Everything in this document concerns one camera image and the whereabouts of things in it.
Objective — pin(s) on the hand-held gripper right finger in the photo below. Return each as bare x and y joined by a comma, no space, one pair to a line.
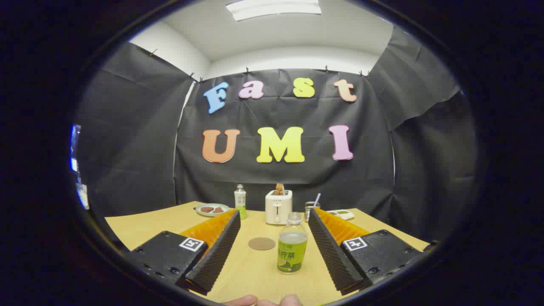
333,253

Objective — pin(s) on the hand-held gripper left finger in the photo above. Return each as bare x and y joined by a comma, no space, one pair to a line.
214,253

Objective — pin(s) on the juice bottle with green label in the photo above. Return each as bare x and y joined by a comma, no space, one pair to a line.
292,253

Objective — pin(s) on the round brown coaster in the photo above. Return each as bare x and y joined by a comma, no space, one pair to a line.
262,244

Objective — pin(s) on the slim bottle with green label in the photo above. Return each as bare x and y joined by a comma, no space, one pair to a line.
240,199

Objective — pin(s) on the pale green plate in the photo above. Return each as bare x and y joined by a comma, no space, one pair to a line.
211,214

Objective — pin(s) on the wooden table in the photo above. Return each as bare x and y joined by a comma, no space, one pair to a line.
255,276

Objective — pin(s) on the purple straw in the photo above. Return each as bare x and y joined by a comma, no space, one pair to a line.
317,199

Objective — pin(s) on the white toaster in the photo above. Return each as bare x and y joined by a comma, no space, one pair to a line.
278,210

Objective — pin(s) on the bread slice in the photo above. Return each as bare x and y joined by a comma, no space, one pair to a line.
279,189

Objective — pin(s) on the ceiling light panel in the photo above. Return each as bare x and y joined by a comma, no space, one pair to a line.
274,9

